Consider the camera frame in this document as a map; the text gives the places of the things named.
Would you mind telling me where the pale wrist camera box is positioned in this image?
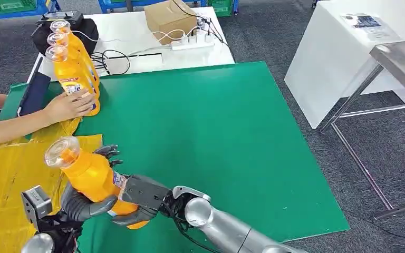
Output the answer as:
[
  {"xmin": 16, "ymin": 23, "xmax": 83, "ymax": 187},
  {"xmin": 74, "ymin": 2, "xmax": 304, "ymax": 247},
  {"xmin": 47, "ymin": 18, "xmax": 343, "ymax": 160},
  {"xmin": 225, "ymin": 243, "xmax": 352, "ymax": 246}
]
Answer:
[{"xmin": 21, "ymin": 185, "xmax": 53, "ymax": 231}]

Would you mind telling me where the green plastic crate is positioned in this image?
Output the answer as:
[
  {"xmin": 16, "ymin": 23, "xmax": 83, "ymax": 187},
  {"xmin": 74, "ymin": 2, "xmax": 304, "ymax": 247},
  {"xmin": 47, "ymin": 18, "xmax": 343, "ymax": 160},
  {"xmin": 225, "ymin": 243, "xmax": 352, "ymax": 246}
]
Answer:
[
  {"xmin": 207, "ymin": 0, "xmax": 235, "ymax": 18},
  {"xmin": 0, "ymin": 0, "xmax": 38, "ymax": 14}
]

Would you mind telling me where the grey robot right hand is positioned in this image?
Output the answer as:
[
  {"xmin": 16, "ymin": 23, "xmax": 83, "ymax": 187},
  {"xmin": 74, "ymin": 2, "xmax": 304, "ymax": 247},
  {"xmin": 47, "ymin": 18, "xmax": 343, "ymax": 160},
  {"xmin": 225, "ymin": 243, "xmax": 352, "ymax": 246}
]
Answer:
[{"xmin": 111, "ymin": 174, "xmax": 171, "ymax": 228}]

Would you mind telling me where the yellow sheet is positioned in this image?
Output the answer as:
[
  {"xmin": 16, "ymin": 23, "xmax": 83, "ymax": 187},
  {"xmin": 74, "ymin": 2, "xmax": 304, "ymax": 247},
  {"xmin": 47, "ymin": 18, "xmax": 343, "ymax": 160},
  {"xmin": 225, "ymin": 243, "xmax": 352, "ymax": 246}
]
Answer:
[{"xmin": 0, "ymin": 116, "xmax": 104, "ymax": 253}]

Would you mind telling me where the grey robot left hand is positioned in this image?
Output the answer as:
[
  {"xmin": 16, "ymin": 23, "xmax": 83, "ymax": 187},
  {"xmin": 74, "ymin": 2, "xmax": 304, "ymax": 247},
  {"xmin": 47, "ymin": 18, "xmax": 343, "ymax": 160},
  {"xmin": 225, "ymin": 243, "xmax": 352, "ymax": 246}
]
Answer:
[{"xmin": 61, "ymin": 144, "xmax": 123, "ymax": 223}]

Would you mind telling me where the long white cable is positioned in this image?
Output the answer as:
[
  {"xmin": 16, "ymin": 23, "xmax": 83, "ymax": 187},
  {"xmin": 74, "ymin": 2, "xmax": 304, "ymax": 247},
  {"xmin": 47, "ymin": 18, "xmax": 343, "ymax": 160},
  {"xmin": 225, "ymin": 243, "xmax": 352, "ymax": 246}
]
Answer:
[{"xmin": 72, "ymin": 30, "xmax": 172, "ymax": 59}]

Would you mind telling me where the person's right hand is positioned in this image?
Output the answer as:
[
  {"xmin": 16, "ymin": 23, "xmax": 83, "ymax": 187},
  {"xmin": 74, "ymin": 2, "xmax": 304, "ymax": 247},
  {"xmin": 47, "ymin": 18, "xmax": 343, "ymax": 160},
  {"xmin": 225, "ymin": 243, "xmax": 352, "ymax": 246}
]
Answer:
[{"xmin": 43, "ymin": 87, "xmax": 97, "ymax": 125}]

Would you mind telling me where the white desk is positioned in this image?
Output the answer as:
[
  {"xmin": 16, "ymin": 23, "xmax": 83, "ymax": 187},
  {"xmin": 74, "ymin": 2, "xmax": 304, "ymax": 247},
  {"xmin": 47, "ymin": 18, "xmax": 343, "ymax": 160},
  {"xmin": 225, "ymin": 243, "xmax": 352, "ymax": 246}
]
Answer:
[{"xmin": 284, "ymin": 0, "xmax": 405, "ymax": 130}]

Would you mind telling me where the thin black cable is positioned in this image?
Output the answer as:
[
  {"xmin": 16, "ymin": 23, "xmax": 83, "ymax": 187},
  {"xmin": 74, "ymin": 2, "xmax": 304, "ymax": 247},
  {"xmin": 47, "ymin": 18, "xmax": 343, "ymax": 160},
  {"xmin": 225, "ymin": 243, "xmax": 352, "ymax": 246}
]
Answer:
[{"xmin": 172, "ymin": 0, "xmax": 237, "ymax": 64}]

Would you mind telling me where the orange drink bottle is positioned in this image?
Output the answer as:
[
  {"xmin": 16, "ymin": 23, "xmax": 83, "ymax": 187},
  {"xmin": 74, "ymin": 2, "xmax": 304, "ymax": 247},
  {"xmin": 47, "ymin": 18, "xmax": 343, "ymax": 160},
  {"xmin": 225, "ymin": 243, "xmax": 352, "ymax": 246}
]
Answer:
[
  {"xmin": 44, "ymin": 135, "xmax": 151, "ymax": 230},
  {"xmin": 49, "ymin": 19, "xmax": 100, "ymax": 88},
  {"xmin": 46, "ymin": 32, "xmax": 101, "ymax": 99},
  {"xmin": 45, "ymin": 45, "xmax": 101, "ymax": 118}
]

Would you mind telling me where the brown cardboard box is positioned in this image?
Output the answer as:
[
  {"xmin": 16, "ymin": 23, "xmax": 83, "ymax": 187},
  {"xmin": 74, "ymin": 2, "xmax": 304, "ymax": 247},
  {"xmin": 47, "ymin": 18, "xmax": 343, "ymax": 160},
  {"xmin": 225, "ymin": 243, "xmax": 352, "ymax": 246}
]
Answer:
[{"xmin": 143, "ymin": 0, "xmax": 198, "ymax": 46}]

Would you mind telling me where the dark blue tablet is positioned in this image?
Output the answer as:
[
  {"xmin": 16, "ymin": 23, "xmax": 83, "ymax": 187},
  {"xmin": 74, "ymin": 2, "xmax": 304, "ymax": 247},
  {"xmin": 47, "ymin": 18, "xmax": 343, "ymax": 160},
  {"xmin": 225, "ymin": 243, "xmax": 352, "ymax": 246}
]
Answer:
[{"xmin": 16, "ymin": 55, "xmax": 52, "ymax": 118}]

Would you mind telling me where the printed paper sheet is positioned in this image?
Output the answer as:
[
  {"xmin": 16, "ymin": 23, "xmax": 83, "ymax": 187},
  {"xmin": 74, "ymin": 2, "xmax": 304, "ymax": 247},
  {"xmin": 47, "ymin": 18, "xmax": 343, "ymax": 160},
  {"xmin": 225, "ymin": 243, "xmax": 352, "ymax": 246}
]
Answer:
[{"xmin": 340, "ymin": 13, "xmax": 404, "ymax": 43}]

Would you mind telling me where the green table mat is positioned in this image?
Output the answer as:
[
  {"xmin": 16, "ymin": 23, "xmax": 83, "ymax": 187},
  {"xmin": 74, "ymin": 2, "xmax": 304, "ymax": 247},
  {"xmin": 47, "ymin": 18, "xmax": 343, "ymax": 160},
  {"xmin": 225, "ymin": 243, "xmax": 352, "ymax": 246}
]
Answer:
[{"xmin": 0, "ymin": 61, "xmax": 351, "ymax": 253}]

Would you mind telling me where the white power strip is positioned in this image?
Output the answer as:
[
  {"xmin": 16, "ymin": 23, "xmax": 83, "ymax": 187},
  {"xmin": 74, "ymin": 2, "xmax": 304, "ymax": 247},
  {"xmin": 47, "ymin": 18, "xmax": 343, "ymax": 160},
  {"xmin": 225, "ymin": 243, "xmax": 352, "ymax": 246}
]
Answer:
[{"xmin": 170, "ymin": 35, "xmax": 216, "ymax": 52}]

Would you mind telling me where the black bag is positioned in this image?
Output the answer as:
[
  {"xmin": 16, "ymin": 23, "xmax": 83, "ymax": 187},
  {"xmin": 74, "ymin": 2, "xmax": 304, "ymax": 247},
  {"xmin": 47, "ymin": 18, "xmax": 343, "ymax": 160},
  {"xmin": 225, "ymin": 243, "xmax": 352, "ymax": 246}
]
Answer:
[{"xmin": 31, "ymin": 10, "xmax": 100, "ymax": 57}]

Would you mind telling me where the white table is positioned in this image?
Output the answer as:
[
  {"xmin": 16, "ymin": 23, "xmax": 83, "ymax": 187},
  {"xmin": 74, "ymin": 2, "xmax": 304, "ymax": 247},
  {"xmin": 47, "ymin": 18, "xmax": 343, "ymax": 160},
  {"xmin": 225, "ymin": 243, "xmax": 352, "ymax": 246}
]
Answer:
[{"xmin": 27, "ymin": 6, "xmax": 236, "ymax": 83}]

